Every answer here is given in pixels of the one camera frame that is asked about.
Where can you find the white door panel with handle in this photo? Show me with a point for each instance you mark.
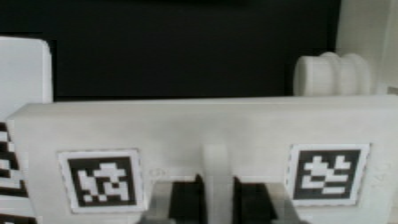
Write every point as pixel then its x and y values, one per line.
pixel 103 148

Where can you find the white marker base sheet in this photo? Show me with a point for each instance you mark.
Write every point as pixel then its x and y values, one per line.
pixel 25 88

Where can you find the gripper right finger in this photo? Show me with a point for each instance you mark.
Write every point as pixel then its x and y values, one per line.
pixel 261 204

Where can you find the white cabinet body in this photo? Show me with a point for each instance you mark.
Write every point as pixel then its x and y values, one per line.
pixel 355 70

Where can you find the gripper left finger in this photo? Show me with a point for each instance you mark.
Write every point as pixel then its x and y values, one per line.
pixel 177 203

